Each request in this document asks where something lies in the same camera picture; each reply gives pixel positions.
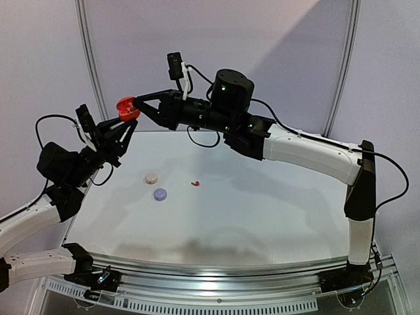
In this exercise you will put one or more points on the aluminium frame post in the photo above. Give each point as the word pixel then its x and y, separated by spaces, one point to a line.
pixel 88 51
pixel 350 37

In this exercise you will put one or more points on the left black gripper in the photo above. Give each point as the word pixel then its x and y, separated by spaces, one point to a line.
pixel 106 140

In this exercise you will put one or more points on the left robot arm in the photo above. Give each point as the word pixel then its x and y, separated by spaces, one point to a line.
pixel 67 174

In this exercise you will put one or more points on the purple charging case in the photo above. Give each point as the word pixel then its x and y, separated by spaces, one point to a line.
pixel 160 194

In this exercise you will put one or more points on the red charging case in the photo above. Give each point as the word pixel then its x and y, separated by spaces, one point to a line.
pixel 126 110

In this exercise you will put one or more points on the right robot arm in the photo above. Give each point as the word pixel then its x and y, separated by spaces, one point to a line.
pixel 260 138

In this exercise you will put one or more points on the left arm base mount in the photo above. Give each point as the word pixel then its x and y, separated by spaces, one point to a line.
pixel 97 279

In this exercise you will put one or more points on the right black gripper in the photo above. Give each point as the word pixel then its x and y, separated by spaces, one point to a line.
pixel 168 109

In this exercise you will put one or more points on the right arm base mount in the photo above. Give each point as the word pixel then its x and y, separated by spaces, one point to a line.
pixel 344 278

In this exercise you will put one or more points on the pink charging case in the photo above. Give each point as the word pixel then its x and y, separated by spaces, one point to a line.
pixel 151 178

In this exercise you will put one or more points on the left aluminium frame post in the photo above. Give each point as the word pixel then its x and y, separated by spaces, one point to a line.
pixel 88 51

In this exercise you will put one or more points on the right aluminium frame post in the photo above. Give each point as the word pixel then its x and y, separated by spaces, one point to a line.
pixel 350 37

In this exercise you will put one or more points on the front aluminium rail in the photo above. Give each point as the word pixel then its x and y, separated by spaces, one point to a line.
pixel 220 280

